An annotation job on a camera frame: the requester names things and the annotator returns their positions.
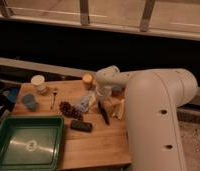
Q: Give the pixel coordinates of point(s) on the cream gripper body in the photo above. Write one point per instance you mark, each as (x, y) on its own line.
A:
(103, 92)

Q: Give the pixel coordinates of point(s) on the bunch of dark grapes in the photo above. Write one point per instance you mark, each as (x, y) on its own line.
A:
(70, 111)

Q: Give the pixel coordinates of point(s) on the blue object at table edge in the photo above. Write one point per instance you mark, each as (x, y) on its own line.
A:
(13, 94)

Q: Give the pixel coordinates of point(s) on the blue plastic cup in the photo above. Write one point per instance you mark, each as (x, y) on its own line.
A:
(29, 101)

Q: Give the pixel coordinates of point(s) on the grey crumpled cloth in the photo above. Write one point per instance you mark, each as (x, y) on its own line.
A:
(85, 103)

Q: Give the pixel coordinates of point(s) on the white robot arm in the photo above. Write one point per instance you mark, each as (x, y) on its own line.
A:
(152, 97)

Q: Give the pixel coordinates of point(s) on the brown bowl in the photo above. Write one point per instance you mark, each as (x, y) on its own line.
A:
(117, 90)

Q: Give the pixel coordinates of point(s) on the green plastic tray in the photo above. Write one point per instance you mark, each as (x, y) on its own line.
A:
(30, 143)

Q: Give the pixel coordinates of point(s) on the dark rectangular block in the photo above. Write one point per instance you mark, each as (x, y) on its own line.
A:
(81, 126)

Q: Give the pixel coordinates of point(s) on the white paper cup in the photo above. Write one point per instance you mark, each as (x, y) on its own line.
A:
(38, 81)

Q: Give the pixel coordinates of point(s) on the yellow cup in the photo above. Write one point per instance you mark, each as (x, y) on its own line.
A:
(87, 80)

